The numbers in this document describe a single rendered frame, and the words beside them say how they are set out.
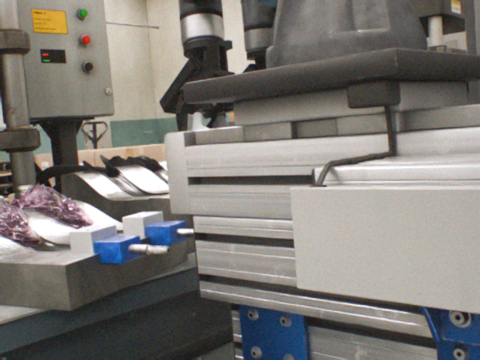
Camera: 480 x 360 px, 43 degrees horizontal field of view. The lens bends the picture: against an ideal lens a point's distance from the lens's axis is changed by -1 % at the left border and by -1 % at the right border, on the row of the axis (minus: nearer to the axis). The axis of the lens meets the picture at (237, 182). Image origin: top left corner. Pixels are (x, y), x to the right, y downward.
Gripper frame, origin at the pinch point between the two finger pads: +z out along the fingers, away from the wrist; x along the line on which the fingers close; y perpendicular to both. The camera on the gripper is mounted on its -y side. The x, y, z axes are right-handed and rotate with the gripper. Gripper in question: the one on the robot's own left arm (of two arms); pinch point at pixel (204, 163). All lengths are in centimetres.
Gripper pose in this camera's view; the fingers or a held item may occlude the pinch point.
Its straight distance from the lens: 103.2
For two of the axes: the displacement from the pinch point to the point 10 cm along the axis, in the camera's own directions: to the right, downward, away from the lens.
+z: 0.9, 9.9, -1.1
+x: 7.1, 0.2, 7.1
